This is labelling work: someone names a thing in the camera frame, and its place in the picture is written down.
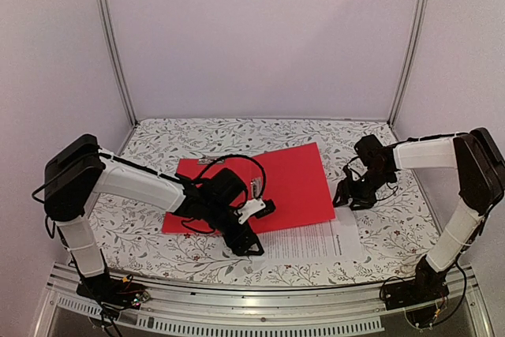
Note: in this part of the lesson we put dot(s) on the left aluminium frame post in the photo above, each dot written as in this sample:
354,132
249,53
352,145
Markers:
115,60

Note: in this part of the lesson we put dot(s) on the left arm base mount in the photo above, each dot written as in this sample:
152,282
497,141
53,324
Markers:
119,294

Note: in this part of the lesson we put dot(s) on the printed white paper sheets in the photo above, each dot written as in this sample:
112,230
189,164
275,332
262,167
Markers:
337,240

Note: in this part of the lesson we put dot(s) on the spine metal folder clip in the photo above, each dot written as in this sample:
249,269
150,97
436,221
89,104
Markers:
256,186

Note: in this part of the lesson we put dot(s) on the red file folder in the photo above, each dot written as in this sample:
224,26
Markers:
296,183

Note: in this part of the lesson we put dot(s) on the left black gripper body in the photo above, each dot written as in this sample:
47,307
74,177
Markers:
216,217

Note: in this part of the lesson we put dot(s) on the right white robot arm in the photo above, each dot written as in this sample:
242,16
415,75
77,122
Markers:
478,167

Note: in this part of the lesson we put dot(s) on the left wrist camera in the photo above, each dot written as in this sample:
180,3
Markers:
257,208

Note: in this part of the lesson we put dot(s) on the right aluminium frame post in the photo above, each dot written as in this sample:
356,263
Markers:
419,12

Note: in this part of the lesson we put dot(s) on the aluminium frame post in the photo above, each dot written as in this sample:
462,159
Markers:
419,12
115,60

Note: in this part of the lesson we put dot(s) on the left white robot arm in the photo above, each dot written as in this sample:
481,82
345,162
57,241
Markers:
83,169

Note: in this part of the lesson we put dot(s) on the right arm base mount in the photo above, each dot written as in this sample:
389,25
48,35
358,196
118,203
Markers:
427,285

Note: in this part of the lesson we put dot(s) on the aluminium front rail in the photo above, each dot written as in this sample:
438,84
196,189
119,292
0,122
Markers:
180,308

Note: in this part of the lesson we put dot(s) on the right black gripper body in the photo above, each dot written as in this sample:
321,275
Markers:
364,191

